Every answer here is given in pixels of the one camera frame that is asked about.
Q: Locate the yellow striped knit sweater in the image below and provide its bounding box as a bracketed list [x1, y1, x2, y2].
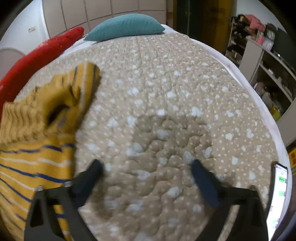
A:
[1, 62, 100, 240]

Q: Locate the pink clothes pile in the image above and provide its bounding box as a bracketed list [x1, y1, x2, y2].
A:
[244, 15, 265, 32]

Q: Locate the smartphone with lit screen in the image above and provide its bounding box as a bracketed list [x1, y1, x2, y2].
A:
[266, 162, 288, 240]

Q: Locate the yellow cardboard box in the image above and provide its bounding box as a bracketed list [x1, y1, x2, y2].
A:
[288, 148, 296, 169]

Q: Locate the red snowflake blanket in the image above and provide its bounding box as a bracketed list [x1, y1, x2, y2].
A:
[0, 26, 84, 108]

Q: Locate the white shelf unit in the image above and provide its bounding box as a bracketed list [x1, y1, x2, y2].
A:
[225, 15, 295, 147]

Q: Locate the beige dotted quilt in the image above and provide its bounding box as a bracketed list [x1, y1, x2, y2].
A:
[16, 33, 278, 240]

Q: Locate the dark wooden door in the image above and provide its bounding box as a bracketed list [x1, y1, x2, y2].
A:
[173, 0, 236, 54]

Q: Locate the beige padded headboard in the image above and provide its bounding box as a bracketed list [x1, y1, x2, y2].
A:
[42, 0, 166, 38]

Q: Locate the teal pillow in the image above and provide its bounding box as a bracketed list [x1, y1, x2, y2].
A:
[84, 14, 165, 42]

